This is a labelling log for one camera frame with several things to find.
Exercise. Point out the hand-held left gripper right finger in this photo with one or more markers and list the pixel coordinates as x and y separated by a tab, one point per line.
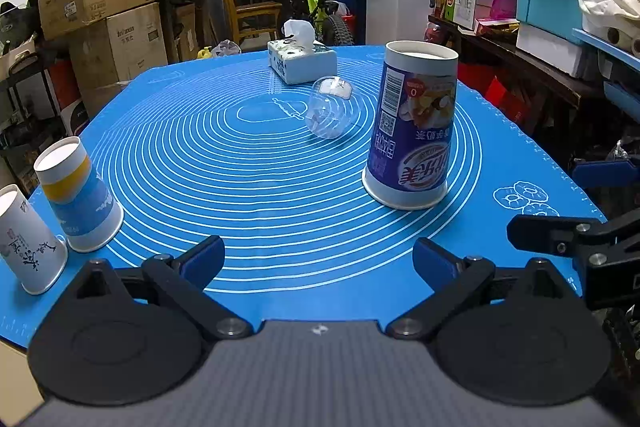
436	263

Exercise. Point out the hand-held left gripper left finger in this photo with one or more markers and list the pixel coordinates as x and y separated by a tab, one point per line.
202	259

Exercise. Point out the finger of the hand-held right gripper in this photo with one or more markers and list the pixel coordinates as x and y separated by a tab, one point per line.
542	234
607	174

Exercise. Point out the purple printed paper cup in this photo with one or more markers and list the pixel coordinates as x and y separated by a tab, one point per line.
410	142

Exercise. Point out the yellow and blue paper cup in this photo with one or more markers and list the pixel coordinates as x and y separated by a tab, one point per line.
75	199

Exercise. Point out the white ink-print paper cup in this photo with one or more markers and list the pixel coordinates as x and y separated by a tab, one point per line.
30	252

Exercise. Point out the clear plastic cup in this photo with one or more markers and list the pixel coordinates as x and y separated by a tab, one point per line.
330	107

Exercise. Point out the blue silicone baking mat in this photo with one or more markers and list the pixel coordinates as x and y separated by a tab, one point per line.
270	192

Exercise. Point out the white foam box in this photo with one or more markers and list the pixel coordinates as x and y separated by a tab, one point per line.
555	49

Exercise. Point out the red gift box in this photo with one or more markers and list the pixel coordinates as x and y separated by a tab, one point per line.
492	89

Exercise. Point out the white cloth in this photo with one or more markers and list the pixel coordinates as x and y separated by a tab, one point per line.
612	2

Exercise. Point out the yellow toy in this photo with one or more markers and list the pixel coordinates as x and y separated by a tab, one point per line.
205	53

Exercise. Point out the blue and white tissue box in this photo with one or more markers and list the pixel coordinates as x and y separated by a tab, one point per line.
302	62

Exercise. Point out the large brown cardboard box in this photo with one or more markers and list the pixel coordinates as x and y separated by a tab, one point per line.
120	52

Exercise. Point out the green and white carton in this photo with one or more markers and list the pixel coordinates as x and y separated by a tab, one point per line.
465	2

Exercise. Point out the drink bottle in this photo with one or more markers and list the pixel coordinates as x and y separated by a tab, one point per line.
440	2

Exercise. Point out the white tissue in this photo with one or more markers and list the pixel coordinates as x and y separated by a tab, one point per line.
299	31

